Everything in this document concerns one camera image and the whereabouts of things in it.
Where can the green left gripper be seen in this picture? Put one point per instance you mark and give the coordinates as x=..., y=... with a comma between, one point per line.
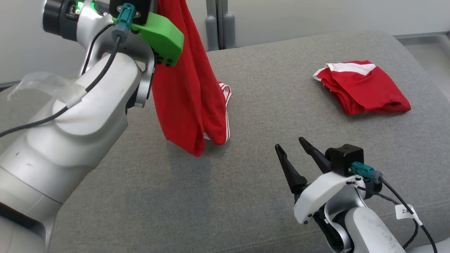
x=161, y=35

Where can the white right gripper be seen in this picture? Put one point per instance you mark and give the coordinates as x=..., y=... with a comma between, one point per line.
x=327, y=189

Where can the red basketball jersey white trim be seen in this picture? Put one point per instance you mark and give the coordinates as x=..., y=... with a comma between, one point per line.
x=182, y=88

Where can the red shorts with white stripe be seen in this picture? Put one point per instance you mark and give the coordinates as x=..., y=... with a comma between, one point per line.
x=369, y=91

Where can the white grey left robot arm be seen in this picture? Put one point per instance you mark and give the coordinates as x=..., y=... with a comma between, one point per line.
x=70, y=147

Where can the grey fabric sofa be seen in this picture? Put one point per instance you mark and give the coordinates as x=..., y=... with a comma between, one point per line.
x=263, y=105

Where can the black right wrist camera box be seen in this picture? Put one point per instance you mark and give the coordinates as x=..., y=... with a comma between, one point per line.
x=342, y=158

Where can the teal left camera connector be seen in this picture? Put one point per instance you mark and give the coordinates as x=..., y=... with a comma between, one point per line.
x=123, y=19

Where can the teal camera connector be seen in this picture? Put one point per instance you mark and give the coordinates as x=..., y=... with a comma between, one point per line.
x=365, y=172
x=123, y=19

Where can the grey metal rail with posts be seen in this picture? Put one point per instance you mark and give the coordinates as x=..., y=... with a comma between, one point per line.
x=219, y=24

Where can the teal right camera connector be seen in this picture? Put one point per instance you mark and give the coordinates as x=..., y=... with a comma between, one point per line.
x=365, y=172

